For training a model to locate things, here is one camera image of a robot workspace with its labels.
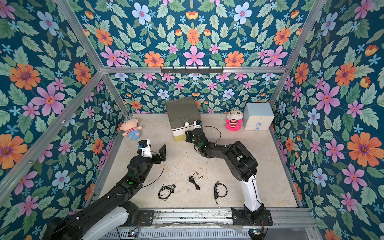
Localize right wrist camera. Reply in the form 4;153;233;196
194;120;203;129

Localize yellow bottom drawer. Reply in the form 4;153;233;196
174;133;186;142

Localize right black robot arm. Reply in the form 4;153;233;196
186;128;265;222

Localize three-tier colored drawer cabinet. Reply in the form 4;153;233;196
166;97;201;142

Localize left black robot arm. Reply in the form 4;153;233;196
42;141;167;240

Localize pink white plush toy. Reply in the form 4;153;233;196
226;109;244;132

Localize pink pig plush toy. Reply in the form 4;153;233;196
119;119;142;140

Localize grey top drawer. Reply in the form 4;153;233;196
166;97;201;129

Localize black earphones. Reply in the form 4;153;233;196
188;172;203;191
158;184;176;201
213;181;228;208

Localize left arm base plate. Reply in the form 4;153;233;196
124;210;155;227

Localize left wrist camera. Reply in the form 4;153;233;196
138;139;152;158

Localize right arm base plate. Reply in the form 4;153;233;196
231;207;274;226

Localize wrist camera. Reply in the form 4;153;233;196
194;120;203;129
138;139;152;158

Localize black wall hook rail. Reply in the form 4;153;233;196
160;67;224;75

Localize white blue drawer cabinet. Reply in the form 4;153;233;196
243;103;275;132

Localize white drawer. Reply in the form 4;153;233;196
172;124;194;136

